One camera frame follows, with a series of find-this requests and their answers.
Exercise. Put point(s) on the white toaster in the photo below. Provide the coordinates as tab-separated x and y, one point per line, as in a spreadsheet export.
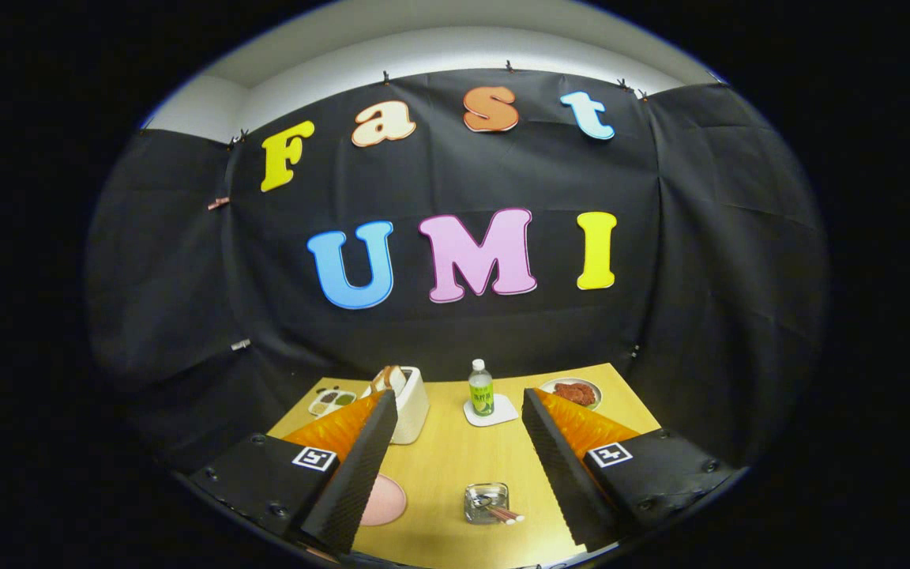
415	411

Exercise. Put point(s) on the green label drink bottle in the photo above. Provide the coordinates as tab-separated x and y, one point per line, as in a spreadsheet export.
481	395

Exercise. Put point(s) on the white divided condiment dish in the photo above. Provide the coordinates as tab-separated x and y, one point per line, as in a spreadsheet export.
332	401

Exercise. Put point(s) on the white coaster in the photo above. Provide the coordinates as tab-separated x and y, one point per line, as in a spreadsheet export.
505	411

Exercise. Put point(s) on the toast bread slice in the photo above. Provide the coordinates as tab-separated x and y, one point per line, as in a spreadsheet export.
378	382
396	378

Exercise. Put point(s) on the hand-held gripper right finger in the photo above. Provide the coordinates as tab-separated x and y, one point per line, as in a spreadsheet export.
562	474

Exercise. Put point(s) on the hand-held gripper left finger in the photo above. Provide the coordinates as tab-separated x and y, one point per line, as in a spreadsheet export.
360	474

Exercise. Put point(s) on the plate of food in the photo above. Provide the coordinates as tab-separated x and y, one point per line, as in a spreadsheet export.
573	391

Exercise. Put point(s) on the red cloth clip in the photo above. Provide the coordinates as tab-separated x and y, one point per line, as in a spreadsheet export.
219	203

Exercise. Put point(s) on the pink plate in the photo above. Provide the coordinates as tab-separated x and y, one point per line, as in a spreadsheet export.
385	499

